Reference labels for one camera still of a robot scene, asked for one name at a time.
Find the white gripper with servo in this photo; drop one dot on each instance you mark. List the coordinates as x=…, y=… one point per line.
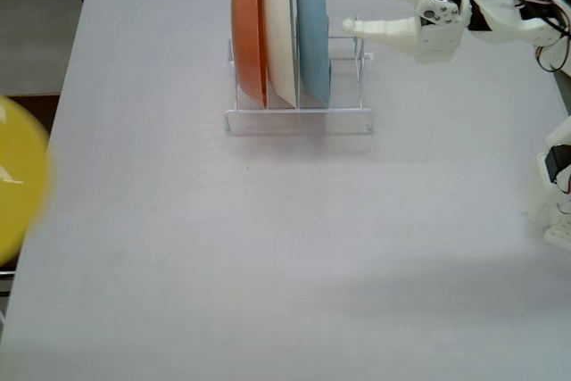
x=439, y=35

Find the light blue plate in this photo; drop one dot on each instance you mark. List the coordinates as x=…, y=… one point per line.
x=312, y=33

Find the yellow plate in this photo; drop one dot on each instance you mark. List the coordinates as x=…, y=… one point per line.
x=20, y=176

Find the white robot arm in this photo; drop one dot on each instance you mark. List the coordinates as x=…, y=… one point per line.
x=504, y=19

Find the small white plastic clip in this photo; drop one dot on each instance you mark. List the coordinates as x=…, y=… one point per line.
x=368, y=58

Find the cream white plate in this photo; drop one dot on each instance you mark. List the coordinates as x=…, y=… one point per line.
x=278, y=33

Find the orange plate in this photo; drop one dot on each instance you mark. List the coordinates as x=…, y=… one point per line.
x=245, y=33

